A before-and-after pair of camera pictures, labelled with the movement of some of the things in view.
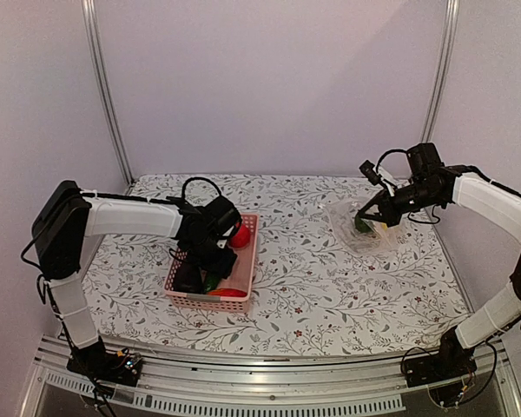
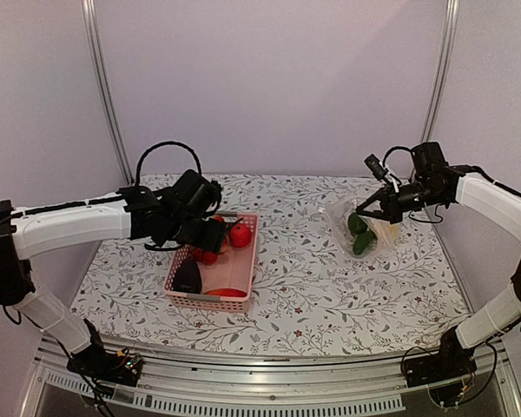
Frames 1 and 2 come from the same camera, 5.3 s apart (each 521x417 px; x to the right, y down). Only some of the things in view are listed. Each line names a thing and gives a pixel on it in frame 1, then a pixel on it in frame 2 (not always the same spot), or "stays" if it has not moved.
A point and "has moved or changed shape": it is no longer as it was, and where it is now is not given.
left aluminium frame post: [90, 36] stays
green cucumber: [212, 282] to [361, 241]
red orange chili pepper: [227, 293] stays
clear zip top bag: [360, 235] stays
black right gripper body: [395, 214] stays
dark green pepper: [361, 225] has moved or changed shape
